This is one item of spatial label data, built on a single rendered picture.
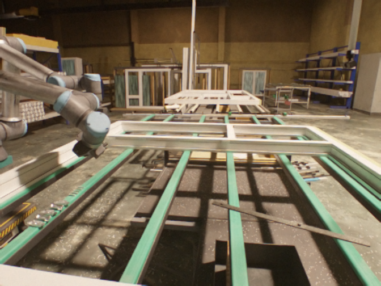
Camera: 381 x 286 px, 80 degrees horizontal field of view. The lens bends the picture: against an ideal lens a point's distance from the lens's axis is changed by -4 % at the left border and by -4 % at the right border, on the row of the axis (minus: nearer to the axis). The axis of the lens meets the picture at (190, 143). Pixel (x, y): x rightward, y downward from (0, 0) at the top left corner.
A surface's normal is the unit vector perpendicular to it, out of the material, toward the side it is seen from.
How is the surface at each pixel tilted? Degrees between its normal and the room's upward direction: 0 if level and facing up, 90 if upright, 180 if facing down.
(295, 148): 90
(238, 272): 0
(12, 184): 90
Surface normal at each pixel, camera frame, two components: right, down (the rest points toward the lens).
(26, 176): 0.99, 0.04
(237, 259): 0.00, -0.96
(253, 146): -0.13, 0.28
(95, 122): 0.55, -0.29
